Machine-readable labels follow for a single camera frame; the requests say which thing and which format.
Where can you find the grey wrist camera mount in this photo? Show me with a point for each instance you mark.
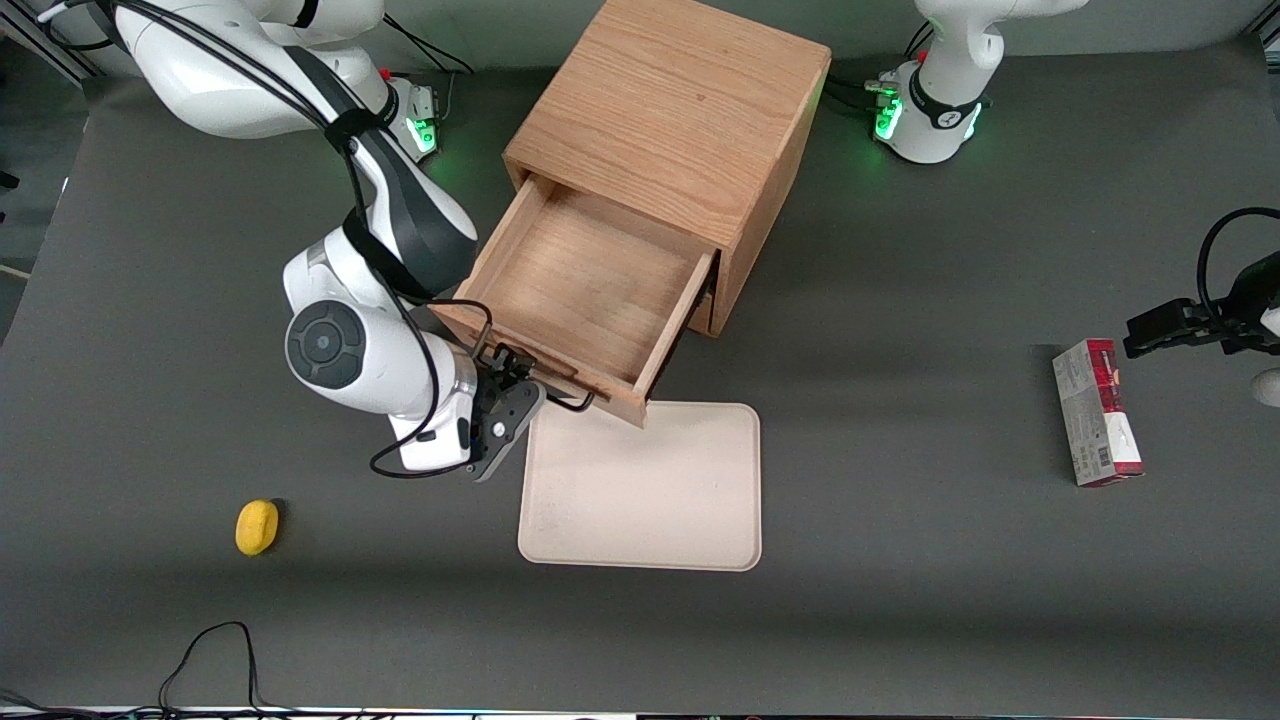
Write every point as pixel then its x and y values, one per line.
pixel 505 435

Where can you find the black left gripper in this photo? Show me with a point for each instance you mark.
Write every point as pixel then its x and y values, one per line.
pixel 1251 303

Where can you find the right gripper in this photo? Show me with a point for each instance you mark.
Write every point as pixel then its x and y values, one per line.
pixel 497 371

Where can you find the aluminium frame profile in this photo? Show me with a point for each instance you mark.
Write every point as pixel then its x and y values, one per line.
pixel 45 50

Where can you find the wooden drawer with worn interior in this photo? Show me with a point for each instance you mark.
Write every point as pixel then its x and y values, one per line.
pixel 590 280

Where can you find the dark grey table mat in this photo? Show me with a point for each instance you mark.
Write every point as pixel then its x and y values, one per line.
pixel 900 620

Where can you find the wooden drawer cabinet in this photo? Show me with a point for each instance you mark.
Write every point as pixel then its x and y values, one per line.
pixel 680 100

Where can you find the red and grey carton box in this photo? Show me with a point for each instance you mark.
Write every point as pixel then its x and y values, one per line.
pixel 1095 420

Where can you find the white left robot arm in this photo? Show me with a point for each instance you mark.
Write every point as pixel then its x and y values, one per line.
pixel 940 110

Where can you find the beige plastic tray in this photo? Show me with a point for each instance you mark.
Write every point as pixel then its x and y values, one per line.
pixel 640 485

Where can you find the yellow lemon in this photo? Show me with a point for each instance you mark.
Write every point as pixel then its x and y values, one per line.
pixel 256 527

